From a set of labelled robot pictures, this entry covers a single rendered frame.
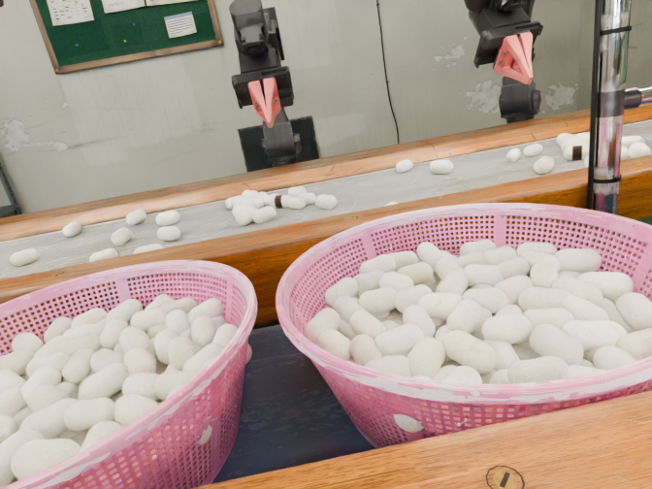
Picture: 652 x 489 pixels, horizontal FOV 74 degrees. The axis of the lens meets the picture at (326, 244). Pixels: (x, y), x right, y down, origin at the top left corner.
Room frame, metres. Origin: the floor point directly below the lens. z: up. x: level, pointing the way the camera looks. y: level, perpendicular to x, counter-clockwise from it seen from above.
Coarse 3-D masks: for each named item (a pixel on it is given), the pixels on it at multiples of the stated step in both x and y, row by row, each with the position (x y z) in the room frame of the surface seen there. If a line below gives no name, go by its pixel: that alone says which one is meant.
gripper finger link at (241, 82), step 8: (240, 80) 0.79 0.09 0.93; (248, 80) 0.79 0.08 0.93; (256, 80) 0.79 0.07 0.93; (264, 80) 0.78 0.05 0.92; (272, 80) 0.78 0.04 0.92; (240, 88) 0.79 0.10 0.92; (248, 88) 0.79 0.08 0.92; (264, 88) 0.78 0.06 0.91; (272, 88) 0.78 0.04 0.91; (272, 96) 0.77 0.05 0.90; (272, 104) 0.77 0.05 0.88; (272, 112) 0.80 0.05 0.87; (272, 120) 0.76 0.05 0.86
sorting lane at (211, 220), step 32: (640, 128) 0.73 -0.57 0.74; (480, 160) 0.71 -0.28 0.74; (576, 160) 0.60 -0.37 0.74; (320, 192) 0.68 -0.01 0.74; (352, 192) 0.64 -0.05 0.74; (384, 192) 0.61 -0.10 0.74; (416, 192) 0.58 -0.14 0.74; (448, 192) 0.55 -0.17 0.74; (96, 224) 0.74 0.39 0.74; (128, 224) 0.70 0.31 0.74; (192, 224) 0.62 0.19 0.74; (224, 224) 0.59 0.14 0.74; (256, 224) 0.56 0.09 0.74; (0, 256) 0.64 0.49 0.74; (64, 256) 0.57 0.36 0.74
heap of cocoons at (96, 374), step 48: (48, 336) 0.33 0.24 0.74; (96, 336) 0.31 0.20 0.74; (144, 336) 0.30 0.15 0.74; (192, 336) 0.29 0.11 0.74; (0, 384) 0.26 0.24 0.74; (48, 384) 0.25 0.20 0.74; (96, 384) 0.25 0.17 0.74; (144, 384) 0.23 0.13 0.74; (0, 432) 0.22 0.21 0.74; (48, 432) 0.21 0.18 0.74; (96, 432) 0.19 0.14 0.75; (0, 480) 0.18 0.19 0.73
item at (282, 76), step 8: (256, 72) 0.80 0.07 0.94; (264, 72) 0.80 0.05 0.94; (272, 72) 0.81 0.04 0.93; (280, 72) 0.81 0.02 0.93; (288, 72) 0.80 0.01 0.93; (232, 80) 0.80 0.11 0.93; (280, 80) 0.82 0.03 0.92; (288, 80) 0.82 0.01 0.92; (280, 88) 0.83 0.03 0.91; (240, 96) 0.83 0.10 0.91; (248, 96) 0.83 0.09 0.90; (264, 96) 0.82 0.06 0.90; (240, 104) 0.83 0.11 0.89; (248, 104) 0.83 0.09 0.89
